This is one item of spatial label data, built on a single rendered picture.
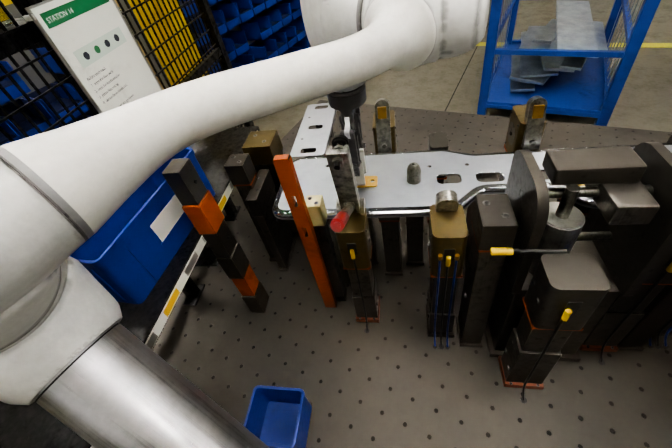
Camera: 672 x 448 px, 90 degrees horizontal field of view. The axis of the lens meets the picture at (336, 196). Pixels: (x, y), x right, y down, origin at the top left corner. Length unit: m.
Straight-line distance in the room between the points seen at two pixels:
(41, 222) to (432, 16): 0.45
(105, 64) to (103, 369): 0.68
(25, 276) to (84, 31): 0.68
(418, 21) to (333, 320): 0.72
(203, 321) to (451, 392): 0.66
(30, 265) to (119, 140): 0.12
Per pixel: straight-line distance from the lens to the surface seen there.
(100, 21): 0.99
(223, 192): 0.86
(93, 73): 0.93
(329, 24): 0.58
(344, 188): 0.60
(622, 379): 0.97
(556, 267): 0.58
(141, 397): 0.48
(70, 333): 0.47
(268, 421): 0.89
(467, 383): 0.88
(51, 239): 0.35
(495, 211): 0.57
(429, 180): 0.80
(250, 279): 0.91
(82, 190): 0.35
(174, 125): 0.38
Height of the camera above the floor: 1.52
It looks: 42 degrees down
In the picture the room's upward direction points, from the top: 13 degrees counter-clockwise
